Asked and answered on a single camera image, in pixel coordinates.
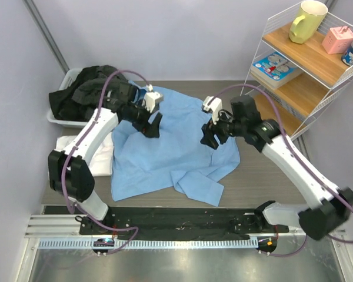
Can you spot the white plastic laundry basket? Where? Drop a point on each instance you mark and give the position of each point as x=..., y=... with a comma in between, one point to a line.
x=69, y=78

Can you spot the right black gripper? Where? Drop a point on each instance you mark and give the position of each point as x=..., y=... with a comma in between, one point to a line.
x=210, y=128

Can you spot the black dark clothes pile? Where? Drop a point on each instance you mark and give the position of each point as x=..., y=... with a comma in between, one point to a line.
x=79, y=100

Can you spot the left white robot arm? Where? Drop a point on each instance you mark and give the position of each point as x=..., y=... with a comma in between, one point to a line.
x=68, y=169

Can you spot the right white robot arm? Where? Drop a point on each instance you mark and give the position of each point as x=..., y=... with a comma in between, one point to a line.
x=324, y=211

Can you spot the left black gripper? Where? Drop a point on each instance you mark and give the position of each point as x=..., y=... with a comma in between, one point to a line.
x=152, y=131

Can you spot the folded white shirt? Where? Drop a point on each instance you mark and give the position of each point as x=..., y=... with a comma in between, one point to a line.
x=101, y=163

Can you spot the light blue long sleeve shirt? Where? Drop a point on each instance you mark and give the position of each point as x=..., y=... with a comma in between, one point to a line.
x=175, y=159

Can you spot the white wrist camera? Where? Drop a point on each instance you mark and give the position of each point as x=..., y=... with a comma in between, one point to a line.
x=151, y=99
x=212, y=105

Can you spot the blue white tissue pack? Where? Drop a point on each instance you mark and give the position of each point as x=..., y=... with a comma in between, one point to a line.
x=274, y=70

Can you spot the pink cube power adapter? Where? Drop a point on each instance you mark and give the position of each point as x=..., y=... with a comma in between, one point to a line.
x=337, y=40

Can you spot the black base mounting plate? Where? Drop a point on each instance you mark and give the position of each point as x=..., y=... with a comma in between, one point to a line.
x=192, y=224

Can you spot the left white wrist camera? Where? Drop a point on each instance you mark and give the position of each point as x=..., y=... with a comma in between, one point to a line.
x=151, y=99

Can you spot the aluminium slotted cable rail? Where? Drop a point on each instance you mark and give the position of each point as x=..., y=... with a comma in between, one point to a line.
x=102, y=244

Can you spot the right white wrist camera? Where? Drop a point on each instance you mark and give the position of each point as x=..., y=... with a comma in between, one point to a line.
x=212, y=105

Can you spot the white wire wooden shelf rack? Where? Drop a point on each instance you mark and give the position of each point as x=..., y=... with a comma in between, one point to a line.
x=324, y=77

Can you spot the yellow green ceramic mug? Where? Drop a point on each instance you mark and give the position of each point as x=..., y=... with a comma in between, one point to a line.
x=309, y=17

